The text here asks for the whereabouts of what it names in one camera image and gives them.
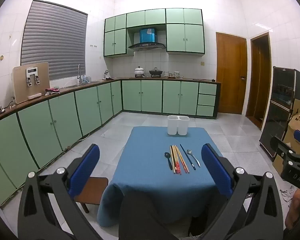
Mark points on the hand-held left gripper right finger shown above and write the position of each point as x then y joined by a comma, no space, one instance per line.
215,167

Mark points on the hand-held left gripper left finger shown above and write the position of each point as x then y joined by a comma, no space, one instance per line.
86,165

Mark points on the steel spoon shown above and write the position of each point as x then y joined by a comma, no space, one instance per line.
193,157

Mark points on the dark blue chopstick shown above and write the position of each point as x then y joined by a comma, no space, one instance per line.
187,156

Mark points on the bundle of chopsticks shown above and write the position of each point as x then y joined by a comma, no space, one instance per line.
178,158

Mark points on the black spoon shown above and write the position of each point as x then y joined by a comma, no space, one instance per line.
168,160

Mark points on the white utensil holder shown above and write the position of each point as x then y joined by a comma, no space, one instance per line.
178,126

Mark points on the person's right forearm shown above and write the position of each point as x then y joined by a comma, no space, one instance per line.
294,210

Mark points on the cardboard box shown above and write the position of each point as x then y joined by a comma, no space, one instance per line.
296,127

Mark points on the small wooden stool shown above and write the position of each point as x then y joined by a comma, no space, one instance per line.
92,188

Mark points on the black glass cabinet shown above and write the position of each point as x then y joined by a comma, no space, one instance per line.
280,110

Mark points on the green base cabinets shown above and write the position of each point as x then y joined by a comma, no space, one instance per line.
65,115

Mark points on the blue tablecloth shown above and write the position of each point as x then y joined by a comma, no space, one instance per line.
155,185

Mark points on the pink cloth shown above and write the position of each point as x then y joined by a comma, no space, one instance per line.
52,90

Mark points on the clear bottles by sink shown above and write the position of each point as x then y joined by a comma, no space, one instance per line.
86,79

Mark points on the white power strip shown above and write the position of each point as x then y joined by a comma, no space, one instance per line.
34,96

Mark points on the wooden door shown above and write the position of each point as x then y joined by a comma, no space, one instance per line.
231,75

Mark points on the steel faucet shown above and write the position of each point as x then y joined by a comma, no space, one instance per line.
79,73

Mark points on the steel kettle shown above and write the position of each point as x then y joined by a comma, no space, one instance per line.
107,75

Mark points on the row of small jars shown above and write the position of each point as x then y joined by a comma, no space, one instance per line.
173,74

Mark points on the cardboard panel with white fittings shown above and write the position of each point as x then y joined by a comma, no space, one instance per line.
21,85

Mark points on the white cooking pot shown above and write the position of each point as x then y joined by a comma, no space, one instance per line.
139,71

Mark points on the black cooking pot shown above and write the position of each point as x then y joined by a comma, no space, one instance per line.
155,72

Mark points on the grey window blind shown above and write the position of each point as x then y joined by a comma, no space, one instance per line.
55,40

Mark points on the blue range hood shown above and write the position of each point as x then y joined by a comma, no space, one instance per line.
147,38

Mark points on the wooden door frame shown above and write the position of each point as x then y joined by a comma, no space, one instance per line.
253,80

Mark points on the green wall cabinets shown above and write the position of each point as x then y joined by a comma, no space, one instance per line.
185,37

